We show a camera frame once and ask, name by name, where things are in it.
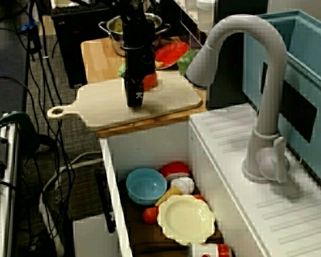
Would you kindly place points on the orange tomato toy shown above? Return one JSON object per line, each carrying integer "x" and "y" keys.
{"x": 149, "y": 215}

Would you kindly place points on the green grapes toy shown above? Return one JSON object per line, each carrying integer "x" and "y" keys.
{"x": 122, "y": 71}

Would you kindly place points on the steel cooking pot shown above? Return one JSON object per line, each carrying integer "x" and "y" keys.
{"x": 115, "y": 37}

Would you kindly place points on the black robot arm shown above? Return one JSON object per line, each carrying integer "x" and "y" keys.
{"x": 136, "y": 29}

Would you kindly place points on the small orange toy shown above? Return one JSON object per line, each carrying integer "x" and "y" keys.
{"x": 199, "y": 197}

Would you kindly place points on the green clamp tool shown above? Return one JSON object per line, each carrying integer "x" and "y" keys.
{"x": 13, "y": 117}

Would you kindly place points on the grey toy faucet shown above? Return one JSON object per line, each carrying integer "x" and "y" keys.
{"x": 270, "y": 67}

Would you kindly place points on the white toy sink unit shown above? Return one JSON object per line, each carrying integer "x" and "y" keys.
{"x": 230, "y": 160}

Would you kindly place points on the yellow flower-shaped plate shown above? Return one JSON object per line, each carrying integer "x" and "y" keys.
{"x": 186, "y": 219}

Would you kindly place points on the beige cutting board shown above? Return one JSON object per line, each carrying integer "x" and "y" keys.
{"x": 171, "y": 96}

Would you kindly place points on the red plastic plate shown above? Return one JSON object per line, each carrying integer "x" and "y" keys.
{"x": 171, "y": 53}

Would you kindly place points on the blue plastic bowl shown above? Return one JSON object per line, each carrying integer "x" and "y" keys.
{"x": 145, "y": 187}

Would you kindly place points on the aluminium frame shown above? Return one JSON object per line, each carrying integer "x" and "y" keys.
{"x": 5, "y": 187}

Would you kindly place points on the toy ice cream cone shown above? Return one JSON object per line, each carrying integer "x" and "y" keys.
{"x": 183, "y": 184}

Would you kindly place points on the teal plastic bin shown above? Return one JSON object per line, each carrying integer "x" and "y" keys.
{"x": 305, "y": 40}

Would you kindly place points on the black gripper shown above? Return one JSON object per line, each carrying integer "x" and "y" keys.
{"x": 137, "y": 64}

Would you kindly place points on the salmon sushi toy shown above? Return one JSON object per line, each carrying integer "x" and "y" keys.
{"x": 151, "y": 81}

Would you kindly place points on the green bell pepper toy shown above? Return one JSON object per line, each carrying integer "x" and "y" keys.
{"x": 186, "y": 63}

